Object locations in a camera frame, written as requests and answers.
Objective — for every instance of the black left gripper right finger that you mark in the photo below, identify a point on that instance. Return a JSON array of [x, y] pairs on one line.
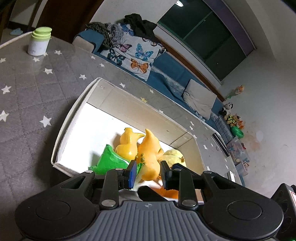
[[170, 177]]

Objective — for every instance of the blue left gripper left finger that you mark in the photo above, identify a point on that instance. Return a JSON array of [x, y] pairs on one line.
[[129, 175]]

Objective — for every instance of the orange soft packet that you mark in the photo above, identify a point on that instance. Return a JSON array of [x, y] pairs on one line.
[[172, 194]]

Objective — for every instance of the yellow submarine toy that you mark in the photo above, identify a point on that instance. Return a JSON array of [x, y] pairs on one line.
[[148, 154]]

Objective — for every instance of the green soft packet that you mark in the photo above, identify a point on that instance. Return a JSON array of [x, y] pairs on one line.
[[109, 160]]

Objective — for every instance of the orange duck toy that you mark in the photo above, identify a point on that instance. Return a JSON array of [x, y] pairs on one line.
[[127, 148]]

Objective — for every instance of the pale yellow chick toy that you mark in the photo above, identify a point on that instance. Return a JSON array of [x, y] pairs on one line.
[[172, 157]]

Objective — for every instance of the black remote control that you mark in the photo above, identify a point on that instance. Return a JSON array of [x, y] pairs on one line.
[[221, 144]]

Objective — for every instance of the grey cardboard box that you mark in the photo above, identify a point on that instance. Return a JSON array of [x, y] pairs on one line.
[[101, 115]]

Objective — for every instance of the grey pillow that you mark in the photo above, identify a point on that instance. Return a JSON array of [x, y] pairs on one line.
[[199, 98]]

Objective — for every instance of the stuffed toys pile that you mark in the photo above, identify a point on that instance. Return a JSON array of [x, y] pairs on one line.
[[234, 121]]

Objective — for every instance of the blue sofa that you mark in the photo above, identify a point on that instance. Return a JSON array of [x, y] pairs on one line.
[[167, 76]]

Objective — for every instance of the butterfly print cushion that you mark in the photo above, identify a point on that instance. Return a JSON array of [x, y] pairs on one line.
[[134, 54]]

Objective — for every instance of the grey star tablecloth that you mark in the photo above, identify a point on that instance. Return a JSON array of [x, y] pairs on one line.
[[37, 94]]

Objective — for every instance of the striped grey clothes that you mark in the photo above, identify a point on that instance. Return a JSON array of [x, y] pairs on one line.
[[106, 32]]

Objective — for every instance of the black clothes pile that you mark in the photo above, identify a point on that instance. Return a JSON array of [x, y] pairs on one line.
[[141, 28]]

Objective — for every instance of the dark window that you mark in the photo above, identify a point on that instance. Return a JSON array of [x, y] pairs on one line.
[[211, 31]]

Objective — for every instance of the white jar green lid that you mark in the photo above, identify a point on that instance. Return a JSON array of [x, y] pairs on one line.
[[39, 41]]

